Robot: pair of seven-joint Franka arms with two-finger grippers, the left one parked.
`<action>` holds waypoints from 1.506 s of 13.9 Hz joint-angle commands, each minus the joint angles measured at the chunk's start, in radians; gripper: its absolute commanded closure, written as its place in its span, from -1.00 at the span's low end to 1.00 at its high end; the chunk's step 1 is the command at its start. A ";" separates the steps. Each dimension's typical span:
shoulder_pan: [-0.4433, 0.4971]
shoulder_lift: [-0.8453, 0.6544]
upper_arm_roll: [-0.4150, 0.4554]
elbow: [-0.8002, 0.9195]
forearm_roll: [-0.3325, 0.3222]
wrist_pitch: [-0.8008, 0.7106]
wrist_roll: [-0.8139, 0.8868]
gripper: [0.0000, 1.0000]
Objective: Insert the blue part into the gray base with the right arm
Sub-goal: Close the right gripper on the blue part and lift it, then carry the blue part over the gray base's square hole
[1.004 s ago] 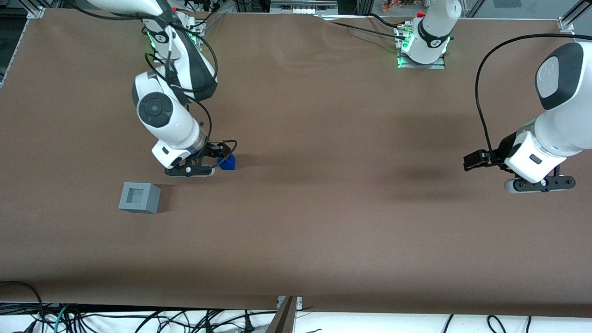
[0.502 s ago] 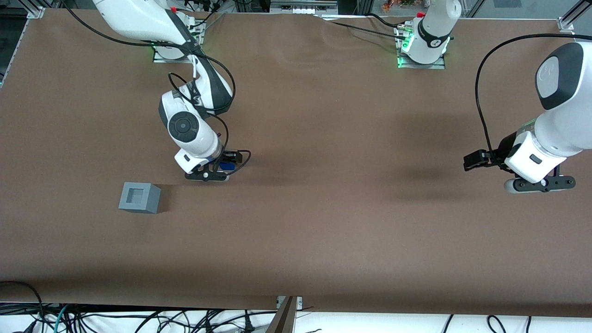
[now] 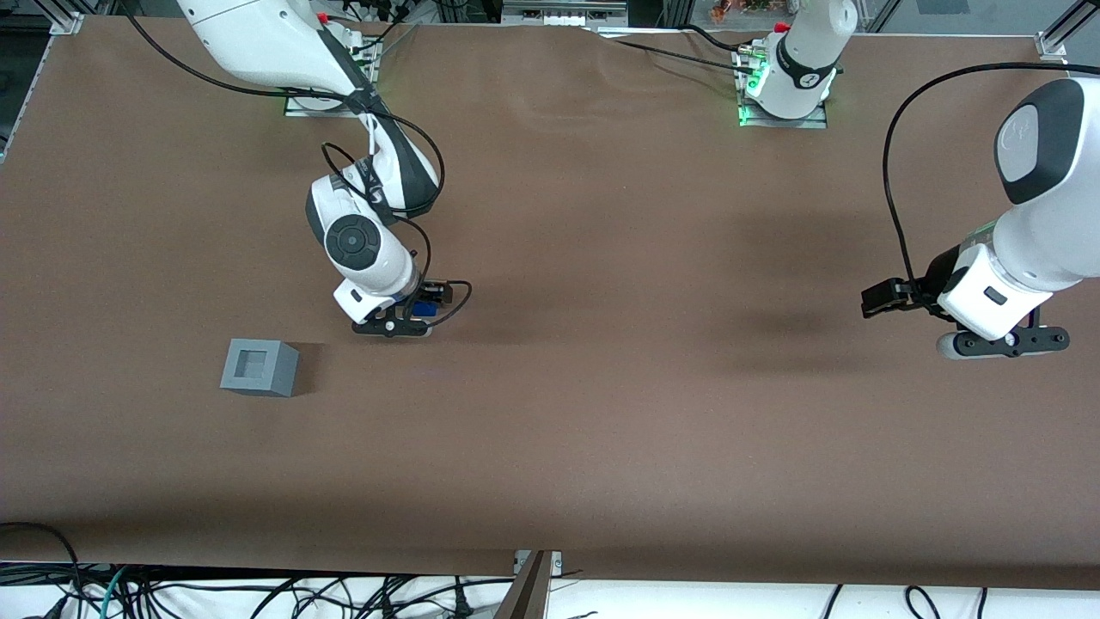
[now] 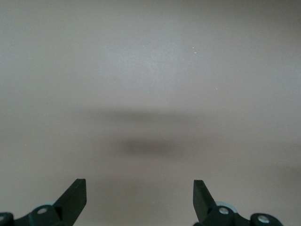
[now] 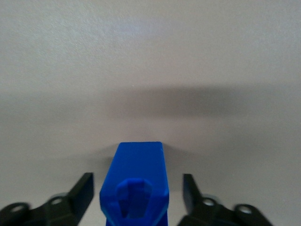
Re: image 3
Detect diagonal aluminium profile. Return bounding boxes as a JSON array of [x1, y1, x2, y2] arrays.
[[1044, 0, 1100, 52]]

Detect aluminium profile with bracket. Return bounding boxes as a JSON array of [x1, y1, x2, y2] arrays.
[[492, 550, 565, 619]]

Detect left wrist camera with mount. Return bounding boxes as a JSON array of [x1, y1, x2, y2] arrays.
[[935, 325, 1072, 361]]

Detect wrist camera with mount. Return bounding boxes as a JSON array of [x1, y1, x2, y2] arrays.
[[935, 325, 1072, 361], [351, 316, 432, 339]]

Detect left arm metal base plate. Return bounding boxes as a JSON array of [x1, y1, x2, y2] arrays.
[[735, 47, 830, 130]]

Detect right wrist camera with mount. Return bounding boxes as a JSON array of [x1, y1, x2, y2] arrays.
[[351, 316, 432, 339]]

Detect tangled black floor cables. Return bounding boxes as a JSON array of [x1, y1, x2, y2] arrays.
[[0, 563, 516, 619]]

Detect black right base cable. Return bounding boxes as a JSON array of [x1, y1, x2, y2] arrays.
[[339, 0, 422, 61]]

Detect aluminium frame rail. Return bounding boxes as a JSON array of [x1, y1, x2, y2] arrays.
[[501, 0, 630, 27]]

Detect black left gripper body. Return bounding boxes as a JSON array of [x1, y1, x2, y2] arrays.
[[921, 246, 965, 315]]

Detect black looping floor cable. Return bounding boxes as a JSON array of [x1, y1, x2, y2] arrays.
[[0, 522, 83, 603]]

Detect thin black base cable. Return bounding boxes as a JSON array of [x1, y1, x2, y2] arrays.
[[593, 33, 757, 74]]

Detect orange background object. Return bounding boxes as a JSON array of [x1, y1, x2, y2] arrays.
[[710, 0, 774, 23]]

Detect thick black base cable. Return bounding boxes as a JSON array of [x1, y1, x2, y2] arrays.
[[679, 24, 766, 54]]

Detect brown table cover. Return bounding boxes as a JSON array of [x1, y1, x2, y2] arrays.
[[0, 15, 1100, 591]]

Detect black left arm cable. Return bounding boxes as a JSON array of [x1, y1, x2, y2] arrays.
[[883, 62, 1100, 302]]

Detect gray square base block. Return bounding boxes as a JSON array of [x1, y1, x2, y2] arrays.
[[219, 338, 301, 399]]

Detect teal floor cable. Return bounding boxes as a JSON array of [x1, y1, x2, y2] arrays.
[[95, 566, 130, 619]]

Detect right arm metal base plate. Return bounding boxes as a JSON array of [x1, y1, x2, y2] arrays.
[[284, 34, 381, 117]]

